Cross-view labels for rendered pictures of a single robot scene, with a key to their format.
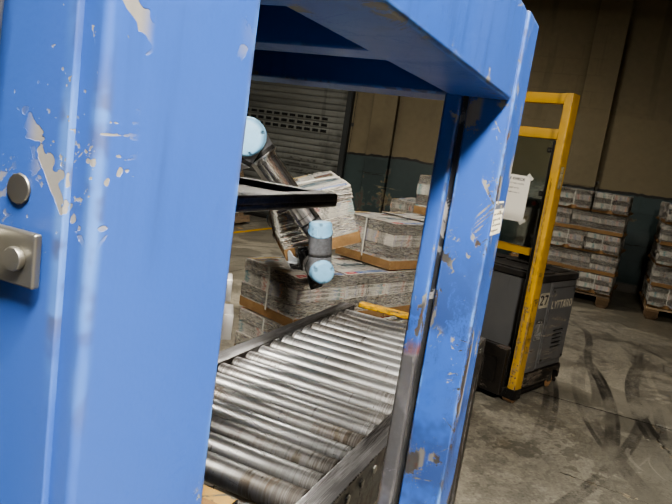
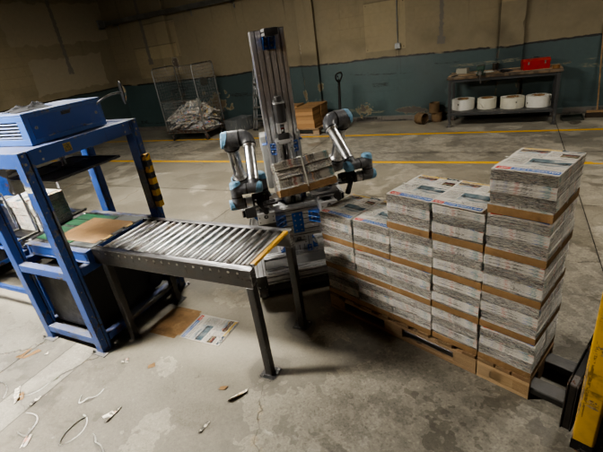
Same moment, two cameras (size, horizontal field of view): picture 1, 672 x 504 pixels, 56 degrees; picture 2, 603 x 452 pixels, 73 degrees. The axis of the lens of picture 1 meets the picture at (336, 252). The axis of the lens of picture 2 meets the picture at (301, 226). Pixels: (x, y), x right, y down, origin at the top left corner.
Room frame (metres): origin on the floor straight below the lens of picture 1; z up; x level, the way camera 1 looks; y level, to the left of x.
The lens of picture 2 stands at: (2.61, -2.52, 1.96)
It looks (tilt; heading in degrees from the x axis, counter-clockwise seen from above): 25 degrees down; 95
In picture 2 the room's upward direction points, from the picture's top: 8 degrees counter-clockwise
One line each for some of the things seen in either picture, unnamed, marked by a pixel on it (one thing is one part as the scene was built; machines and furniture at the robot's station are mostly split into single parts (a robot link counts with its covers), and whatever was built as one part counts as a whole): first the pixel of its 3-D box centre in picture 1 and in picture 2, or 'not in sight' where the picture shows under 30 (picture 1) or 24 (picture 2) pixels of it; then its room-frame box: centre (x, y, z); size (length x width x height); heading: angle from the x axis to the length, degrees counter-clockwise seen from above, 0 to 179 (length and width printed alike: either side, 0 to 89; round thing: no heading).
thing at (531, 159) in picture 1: (501, 187); not in sight; (3.91, -0.95, 1.28); 0.57 x 0.01 x 0.65; 46
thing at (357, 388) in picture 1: (321, 382); (181, 240); (1.54, -0.01, 0.77); 0.47 x 0.05 x 0.05; 66
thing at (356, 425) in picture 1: (284, 406); (161, 239); (1.36, 0.07, 0.77); 0.47 x 0.05 x 0.05; 66
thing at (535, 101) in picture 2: not in sight; (501, 91); (5.86, 5.33, 0.55); 1.80 x 0.70 x 1.09; 156
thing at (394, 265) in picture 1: (380, 256); (423, 217); (3.16, -0.23, 0.86); 0.38 x 0.29 x 0.04; 45
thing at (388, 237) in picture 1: (383, 239); (424, 204); (3.16, -0.23, 0.95); 0.38 x 0.29 x 0.23; 45
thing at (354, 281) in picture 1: (349, 342); (406, 272); (3.06, -0.13, 0.42); 1.17 x 0.39 x 0.83; 136
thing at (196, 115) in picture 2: not in sight; (189, 101); (-0.55, 7.63, 0.85); 1.21 x 0.83 x 1.71; 156
